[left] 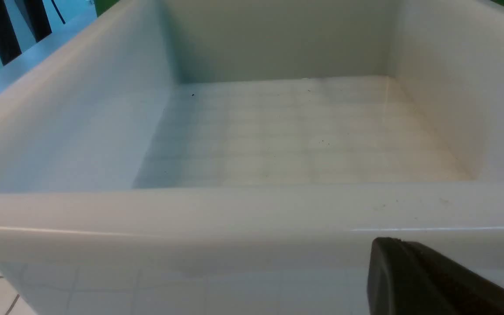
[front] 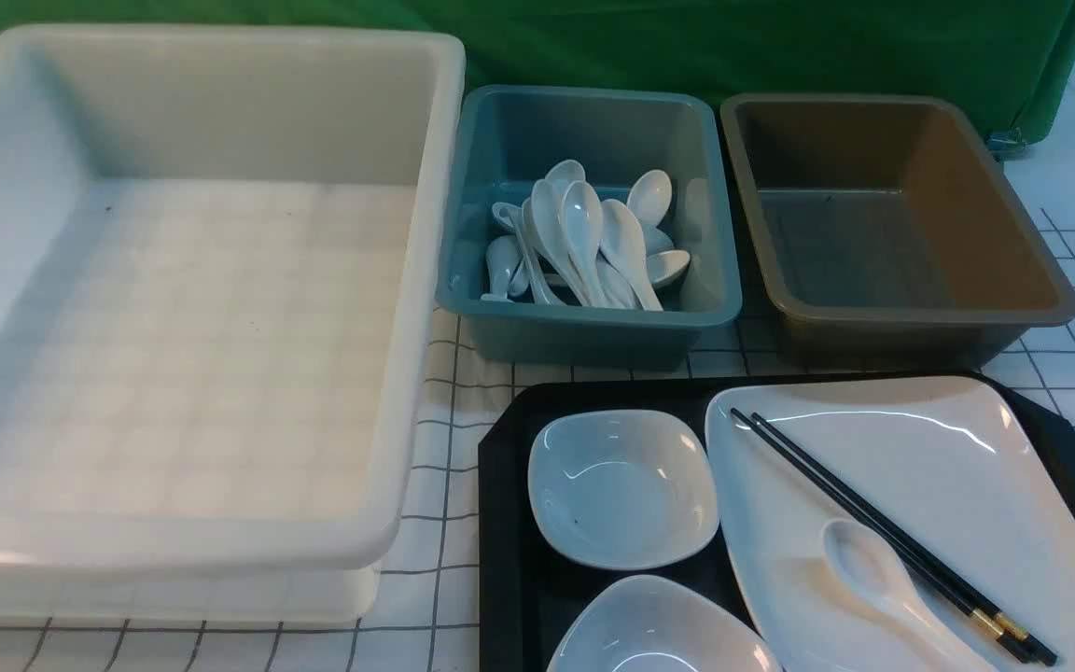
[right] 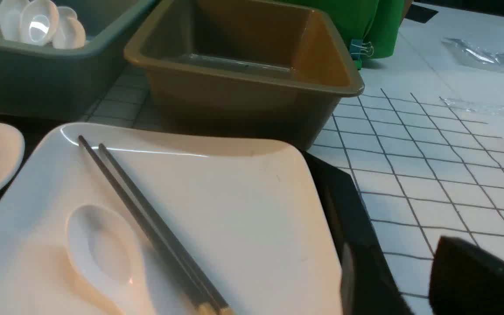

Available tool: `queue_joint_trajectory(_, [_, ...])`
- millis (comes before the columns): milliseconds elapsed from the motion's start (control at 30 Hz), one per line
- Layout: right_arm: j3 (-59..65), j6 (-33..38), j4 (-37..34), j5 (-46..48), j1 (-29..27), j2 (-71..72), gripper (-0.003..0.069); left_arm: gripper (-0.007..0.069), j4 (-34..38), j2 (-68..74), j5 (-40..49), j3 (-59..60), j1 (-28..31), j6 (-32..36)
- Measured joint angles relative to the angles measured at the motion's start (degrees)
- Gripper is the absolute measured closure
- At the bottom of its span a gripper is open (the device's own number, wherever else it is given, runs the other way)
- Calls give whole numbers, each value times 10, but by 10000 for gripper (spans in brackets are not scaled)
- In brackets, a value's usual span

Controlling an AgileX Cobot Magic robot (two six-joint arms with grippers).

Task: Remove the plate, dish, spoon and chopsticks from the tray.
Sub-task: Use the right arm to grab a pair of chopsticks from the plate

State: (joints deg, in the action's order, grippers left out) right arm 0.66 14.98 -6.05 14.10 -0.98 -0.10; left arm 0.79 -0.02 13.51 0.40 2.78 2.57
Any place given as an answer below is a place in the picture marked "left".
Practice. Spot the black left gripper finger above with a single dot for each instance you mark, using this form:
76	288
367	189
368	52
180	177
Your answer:
409	278

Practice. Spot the large white plastic tub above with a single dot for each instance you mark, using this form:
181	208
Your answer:
239	157

